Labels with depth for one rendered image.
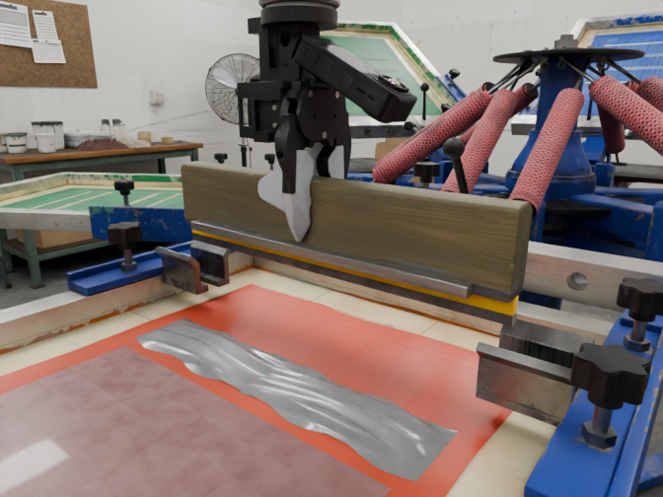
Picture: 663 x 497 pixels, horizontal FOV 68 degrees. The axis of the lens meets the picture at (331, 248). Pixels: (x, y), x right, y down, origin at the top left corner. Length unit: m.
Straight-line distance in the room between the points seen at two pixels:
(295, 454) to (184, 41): 4.87
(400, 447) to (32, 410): 0.32
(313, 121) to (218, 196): 0.17
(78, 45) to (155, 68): 0.68
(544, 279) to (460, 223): 0.25
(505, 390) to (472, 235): 0.13
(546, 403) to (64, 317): 0.51
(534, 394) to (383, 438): 0.12
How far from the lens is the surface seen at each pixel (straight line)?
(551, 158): 0.93
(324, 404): 0.45
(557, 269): 0.63
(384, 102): 0.42
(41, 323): 0.64
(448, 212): 0.41
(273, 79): 0.51
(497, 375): 0.43
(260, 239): 0.52
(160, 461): 0.42
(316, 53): 0.46
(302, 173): 0.47
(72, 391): 0.53
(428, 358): 0.54
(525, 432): 0.45
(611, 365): 0.35
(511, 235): 0.39
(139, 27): 4.90
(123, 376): 0.54
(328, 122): 0.49
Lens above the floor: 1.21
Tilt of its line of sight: 16 degrees down
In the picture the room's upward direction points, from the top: straight up
